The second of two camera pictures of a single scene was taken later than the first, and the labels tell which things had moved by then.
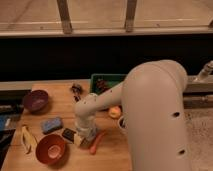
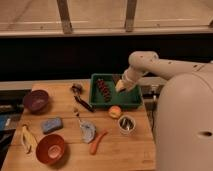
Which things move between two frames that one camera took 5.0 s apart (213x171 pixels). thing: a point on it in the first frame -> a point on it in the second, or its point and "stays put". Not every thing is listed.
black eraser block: [68, 134] -> [116, 78]
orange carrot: [92, 149] stays put
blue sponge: [50, 125] stays put
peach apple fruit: [114, 112] stays put
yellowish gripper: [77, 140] -> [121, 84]
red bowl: [51, 149] stays put
